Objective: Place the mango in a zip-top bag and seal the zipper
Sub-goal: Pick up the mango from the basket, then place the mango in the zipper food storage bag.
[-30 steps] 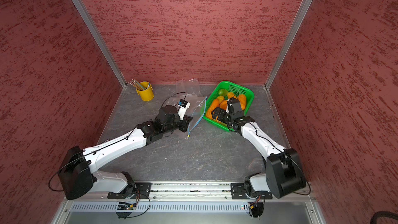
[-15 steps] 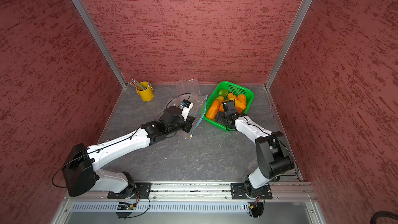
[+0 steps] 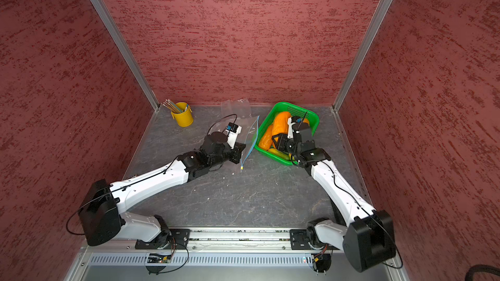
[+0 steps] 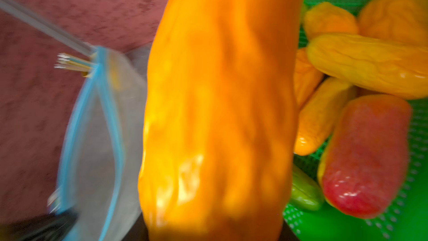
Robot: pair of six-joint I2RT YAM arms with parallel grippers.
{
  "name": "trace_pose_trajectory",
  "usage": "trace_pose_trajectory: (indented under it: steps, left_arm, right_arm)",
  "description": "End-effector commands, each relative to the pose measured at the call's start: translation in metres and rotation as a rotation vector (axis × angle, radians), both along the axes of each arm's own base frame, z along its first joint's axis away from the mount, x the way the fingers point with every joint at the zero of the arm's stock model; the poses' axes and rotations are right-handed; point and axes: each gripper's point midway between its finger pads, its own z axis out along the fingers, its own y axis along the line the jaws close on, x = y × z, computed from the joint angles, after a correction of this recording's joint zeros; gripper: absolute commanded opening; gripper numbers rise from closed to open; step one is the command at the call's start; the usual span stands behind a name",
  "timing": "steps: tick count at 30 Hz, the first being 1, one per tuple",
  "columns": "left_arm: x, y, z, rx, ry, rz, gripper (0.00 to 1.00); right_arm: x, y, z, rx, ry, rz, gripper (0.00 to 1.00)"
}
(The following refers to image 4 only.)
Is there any small orange mango back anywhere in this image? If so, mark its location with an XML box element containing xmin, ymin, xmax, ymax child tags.
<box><xmin>303</xmin><ymin>2</ymin><xmax>359</xmax><ymax>41</ymax></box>

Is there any green plastic basket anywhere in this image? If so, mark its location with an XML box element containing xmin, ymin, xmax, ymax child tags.
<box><xmin>282</xmin><ymin>0</ymin><xmax>428</xmax><ymax>241</ymax></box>

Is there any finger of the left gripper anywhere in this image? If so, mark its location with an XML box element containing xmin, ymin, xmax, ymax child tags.
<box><xmin>1</xmin><ymin>209</ymin><xmax>78</xmax><ymax>241</ymax></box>

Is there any orange mango left in basket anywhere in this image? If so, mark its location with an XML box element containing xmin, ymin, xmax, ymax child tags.
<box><xmin>294</xmin><ymin>77</ymin><xmax>357</xmax><ymax>156</ymax></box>

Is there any clear zip bag blue zipper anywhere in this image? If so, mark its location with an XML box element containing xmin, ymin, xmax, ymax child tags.
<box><xmin>51</xmin><ymin>47</ymin><xmax>147</xmax><ymax>241</ymax></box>

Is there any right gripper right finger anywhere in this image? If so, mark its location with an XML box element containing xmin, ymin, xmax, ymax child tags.
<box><xmin>278</xmin><ymin>221</ymin><xmax>299</xmax><ymax>241</ymax></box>

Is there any orange mango at basket back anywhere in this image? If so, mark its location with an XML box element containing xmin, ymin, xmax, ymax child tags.
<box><xmin>357</xmin><ymin>0</ymin><xmax>428</xmax><ymax>46</ymax></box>

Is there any large orange mango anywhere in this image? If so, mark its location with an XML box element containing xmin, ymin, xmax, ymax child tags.
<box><xmin>138</xmin><ymin>0</ymin><xmax>303</xmax><ymax>241</ymax></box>

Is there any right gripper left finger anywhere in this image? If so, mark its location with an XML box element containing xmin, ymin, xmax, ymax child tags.
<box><xmin>122</xmin><ymin>214</ymin><xmax>149</xmax><ymax>241</ymax></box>

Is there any red mango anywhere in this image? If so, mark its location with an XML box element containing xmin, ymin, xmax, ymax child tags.
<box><xmin>318</xmin><ymin>94</ymin><xmax>412</xmax><ymax>219</ymax></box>

